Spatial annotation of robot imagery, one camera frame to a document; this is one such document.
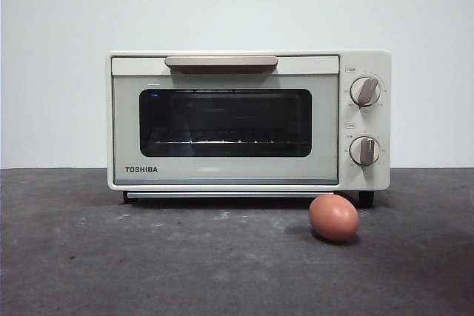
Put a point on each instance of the brown egg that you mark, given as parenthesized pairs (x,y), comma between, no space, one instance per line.
(334,218)

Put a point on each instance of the silver crumb tray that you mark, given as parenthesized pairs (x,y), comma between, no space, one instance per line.
(222,195)

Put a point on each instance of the cream Toshiba toaster oven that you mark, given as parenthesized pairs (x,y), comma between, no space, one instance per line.
(346,123)

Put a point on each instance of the black oven foot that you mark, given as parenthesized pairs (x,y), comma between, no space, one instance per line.
(126,198)
(366,199)

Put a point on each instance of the cream timer knob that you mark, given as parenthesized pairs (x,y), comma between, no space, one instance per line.
(365,150)

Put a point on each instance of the cream temperature knob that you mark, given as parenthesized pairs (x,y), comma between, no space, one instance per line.
(365,91)

